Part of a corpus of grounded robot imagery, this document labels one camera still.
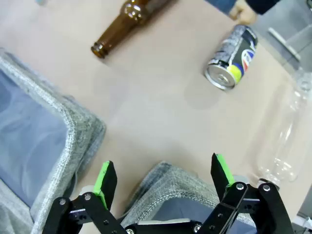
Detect clear plastic bottle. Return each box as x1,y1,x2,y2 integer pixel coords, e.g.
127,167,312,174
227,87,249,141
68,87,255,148
253,67,312,188

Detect person's left forearm dark sleeve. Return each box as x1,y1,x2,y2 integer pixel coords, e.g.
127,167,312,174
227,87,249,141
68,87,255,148
245,0,283,15

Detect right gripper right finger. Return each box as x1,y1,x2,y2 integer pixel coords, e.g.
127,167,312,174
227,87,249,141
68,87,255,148
195,153,295,234

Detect grey basket labelled can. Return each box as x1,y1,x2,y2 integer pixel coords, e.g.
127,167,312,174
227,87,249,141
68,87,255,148
120,160,256,234

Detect person's left hand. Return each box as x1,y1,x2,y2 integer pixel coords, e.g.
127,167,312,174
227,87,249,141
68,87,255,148
229,3,258,25

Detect grey basket labelled plastic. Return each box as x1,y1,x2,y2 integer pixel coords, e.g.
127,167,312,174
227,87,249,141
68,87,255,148
0,47,107,234

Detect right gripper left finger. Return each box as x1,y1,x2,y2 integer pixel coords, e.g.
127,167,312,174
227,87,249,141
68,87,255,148
42,160,127,234

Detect black soda can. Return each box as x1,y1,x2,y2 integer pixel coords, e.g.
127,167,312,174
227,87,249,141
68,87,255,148
204,24,258,91

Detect white table with legs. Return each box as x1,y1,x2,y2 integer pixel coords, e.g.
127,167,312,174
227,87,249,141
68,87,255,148
267,24,312,64

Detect person's blue jeans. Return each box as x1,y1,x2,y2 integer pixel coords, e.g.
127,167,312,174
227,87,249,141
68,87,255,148
203,0,236,13

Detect brown glass bottle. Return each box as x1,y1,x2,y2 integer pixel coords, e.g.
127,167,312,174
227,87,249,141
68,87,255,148
91,0,178,59

